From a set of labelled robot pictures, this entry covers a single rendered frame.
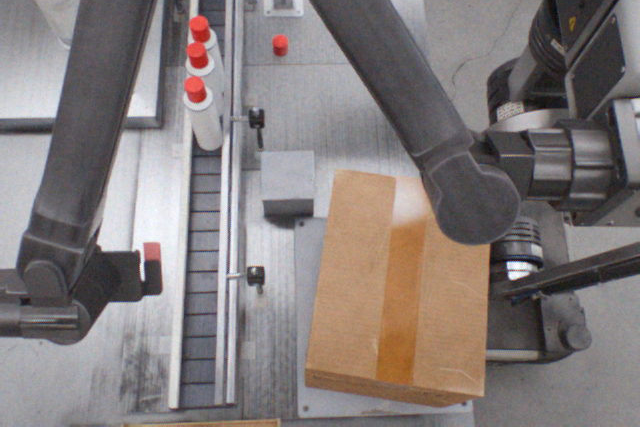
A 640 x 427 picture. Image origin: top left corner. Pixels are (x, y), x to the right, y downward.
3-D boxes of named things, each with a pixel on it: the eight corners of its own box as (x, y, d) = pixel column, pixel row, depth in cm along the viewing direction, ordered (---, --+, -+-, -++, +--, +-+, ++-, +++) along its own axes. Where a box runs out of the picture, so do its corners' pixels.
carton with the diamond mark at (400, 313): (329, 224, 120) (335, 166, 96) (453, 242, 120) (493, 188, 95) (304, 387, 109) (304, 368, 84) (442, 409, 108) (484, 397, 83)
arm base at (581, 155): (587, 229, 64) (648, 183, 53) (507, 228, 64) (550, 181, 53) (575, 152, 67) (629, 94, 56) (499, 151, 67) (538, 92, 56)
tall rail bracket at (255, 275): (229, 285, 117) (218, 261, 102) (268, 284, 118) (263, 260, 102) (229, 303, 116) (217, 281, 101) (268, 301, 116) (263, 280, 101)
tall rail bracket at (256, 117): (232, 142, 129) (223, 101, 114) (268, 141, 129) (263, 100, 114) (232, 156, 128) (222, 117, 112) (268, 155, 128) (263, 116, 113)
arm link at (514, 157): (553, 155, 56) (534, 131, 61) (438, 153, 56) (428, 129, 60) (534, 242, 60) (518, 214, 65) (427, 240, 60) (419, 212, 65)
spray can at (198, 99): (198, 128, 124) (178, 70, 105) (224, 127, 125) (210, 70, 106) (197, 151, 122) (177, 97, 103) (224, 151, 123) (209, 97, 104)
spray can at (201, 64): (200, 98, 127) (181, 36, 108) (225, 97, 127) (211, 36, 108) (199, 120, 125) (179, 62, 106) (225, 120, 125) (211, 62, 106)
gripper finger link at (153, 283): (118, 222, 84) (94, 249, 75) (172, 222, 84) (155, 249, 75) (122, 269, 86) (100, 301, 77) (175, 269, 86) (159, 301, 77)
